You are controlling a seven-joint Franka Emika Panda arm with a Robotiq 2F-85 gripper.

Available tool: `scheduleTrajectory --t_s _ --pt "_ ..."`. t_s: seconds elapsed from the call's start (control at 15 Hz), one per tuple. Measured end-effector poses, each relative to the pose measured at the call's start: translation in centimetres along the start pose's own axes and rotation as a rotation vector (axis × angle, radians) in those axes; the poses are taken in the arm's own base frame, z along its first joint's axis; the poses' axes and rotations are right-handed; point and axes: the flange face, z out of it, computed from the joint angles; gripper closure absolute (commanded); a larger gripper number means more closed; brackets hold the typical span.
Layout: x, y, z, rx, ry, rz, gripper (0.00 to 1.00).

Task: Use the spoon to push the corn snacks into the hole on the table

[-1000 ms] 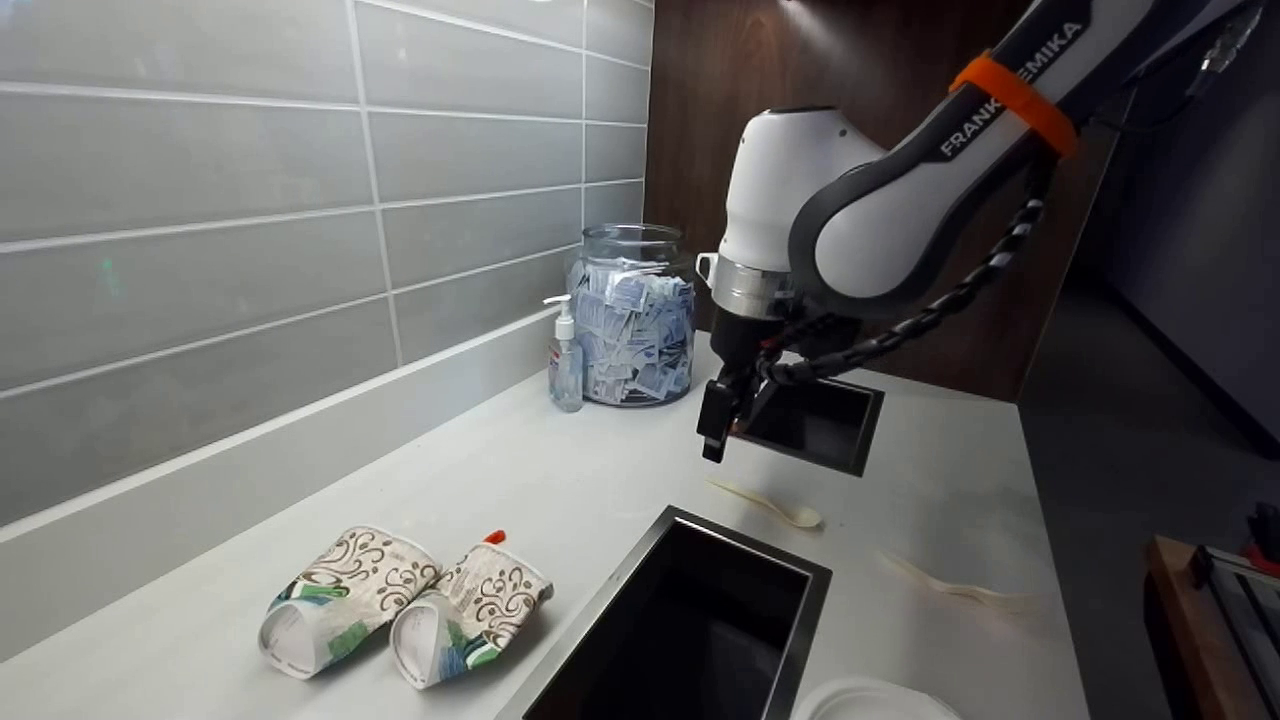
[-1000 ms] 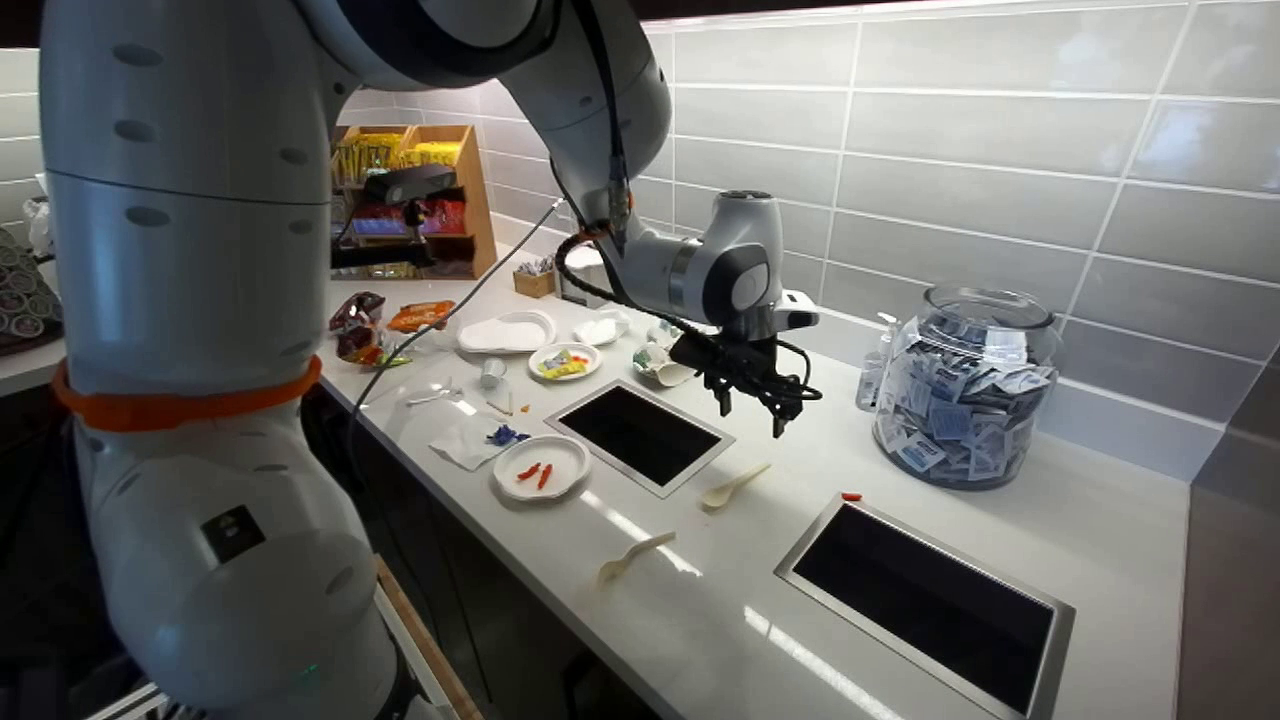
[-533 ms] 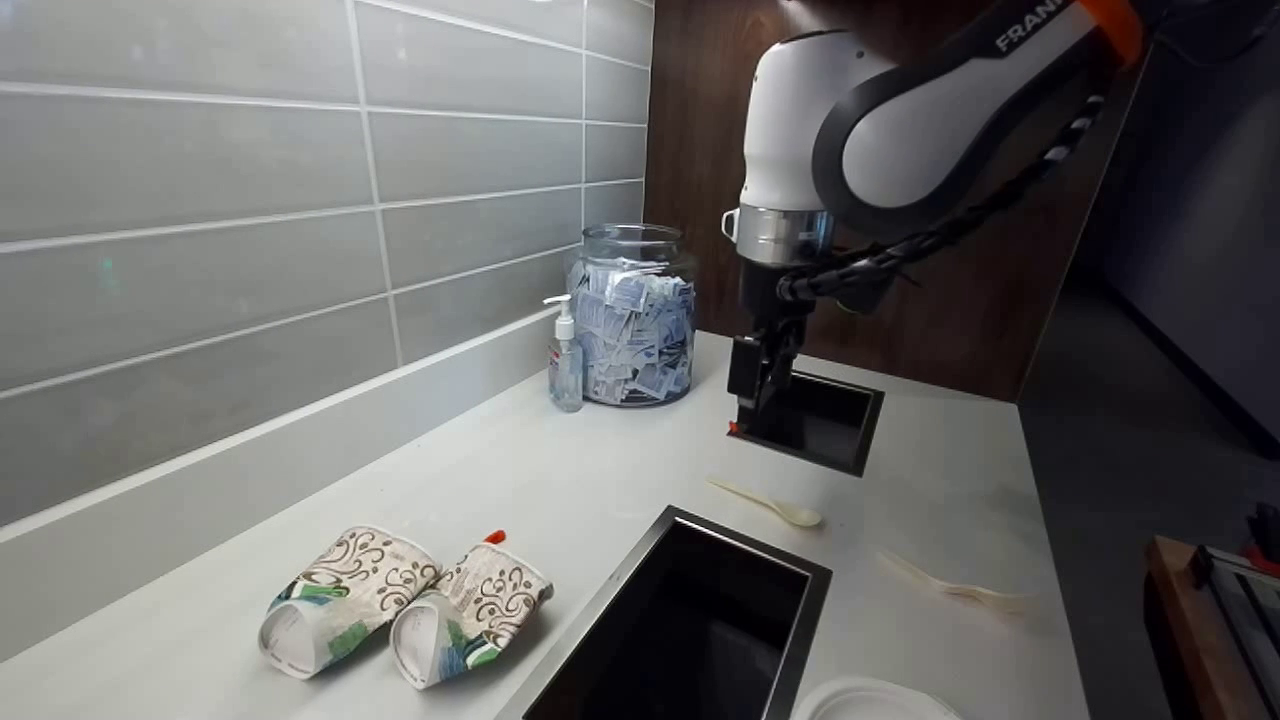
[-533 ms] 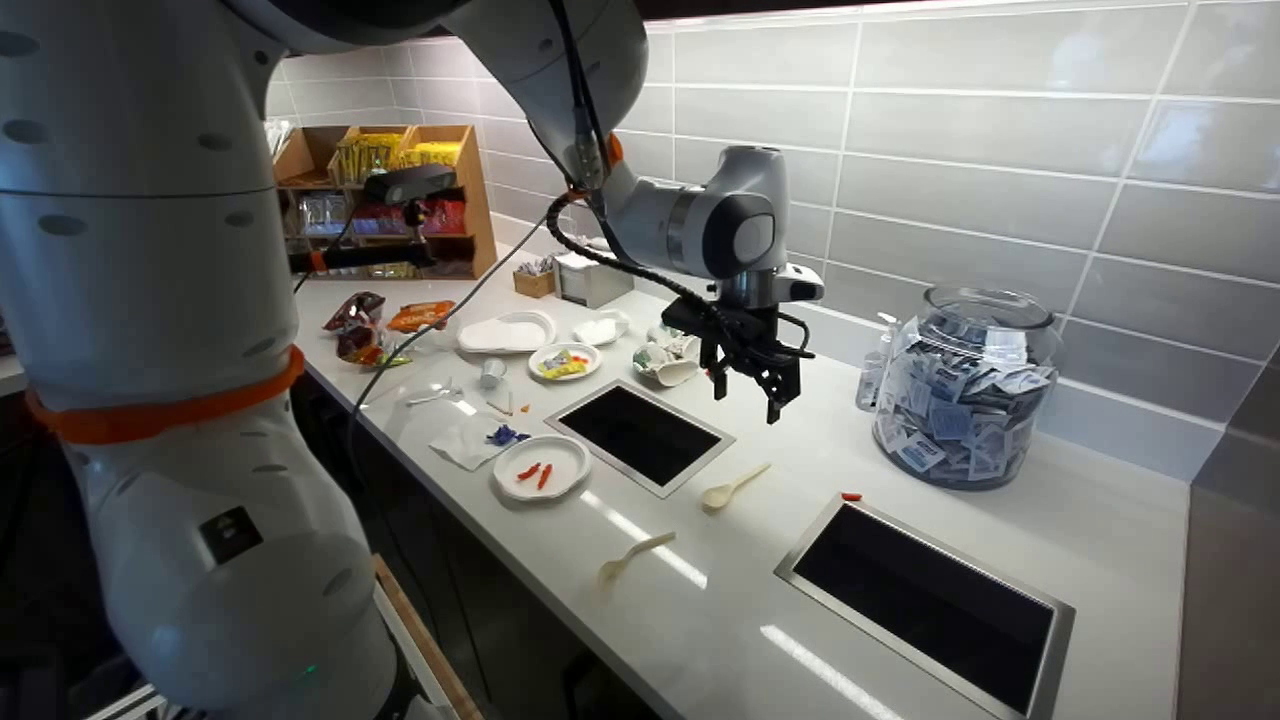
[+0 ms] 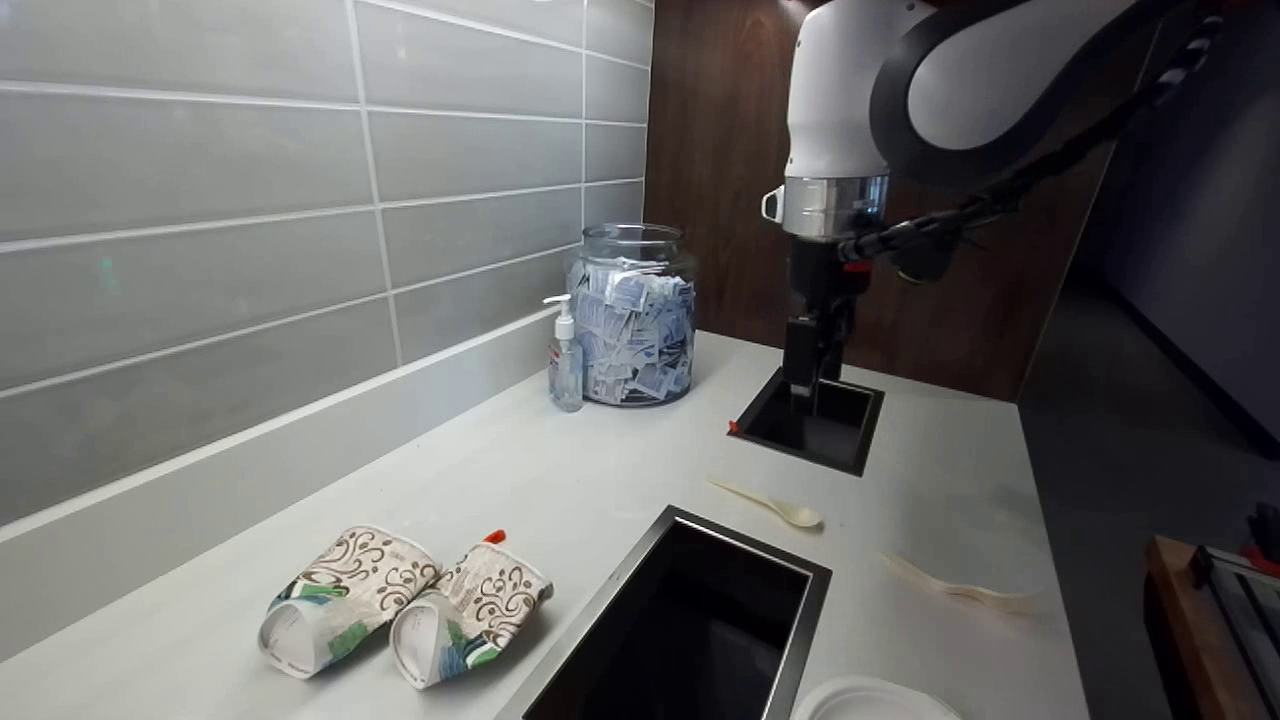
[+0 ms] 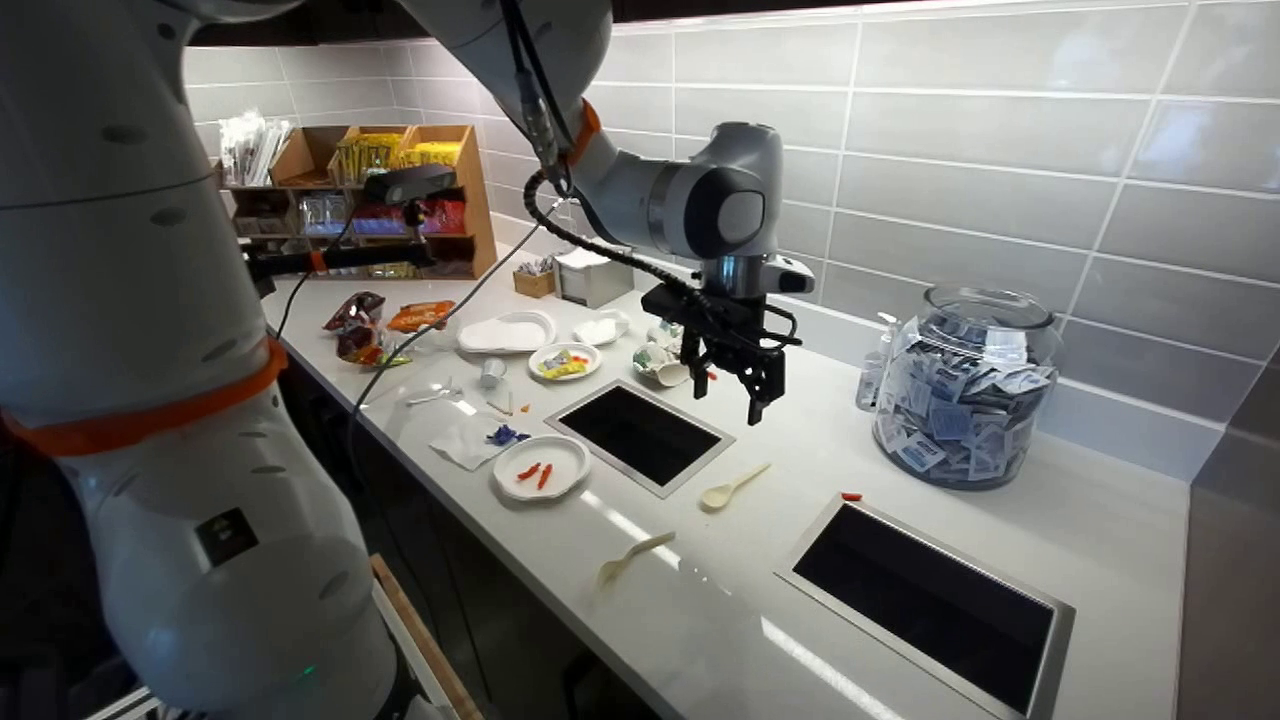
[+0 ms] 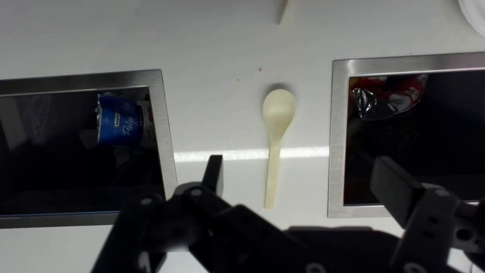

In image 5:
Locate white paper plate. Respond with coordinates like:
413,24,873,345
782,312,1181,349
791,673,963,720

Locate glass jar with blue packets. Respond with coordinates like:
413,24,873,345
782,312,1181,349
567,222,701,408

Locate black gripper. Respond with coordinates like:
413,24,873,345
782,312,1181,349
780,236,863,402

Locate cream plastic spoon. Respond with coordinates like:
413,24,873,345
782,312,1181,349
702,472,828,540

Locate small clear sanitizer bottle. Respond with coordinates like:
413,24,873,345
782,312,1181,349
545,291,593,418

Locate wooden tray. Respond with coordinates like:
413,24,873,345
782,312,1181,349
1144,532,1280,720

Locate steel framed counter hole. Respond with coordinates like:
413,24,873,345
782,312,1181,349
494,500,837,720

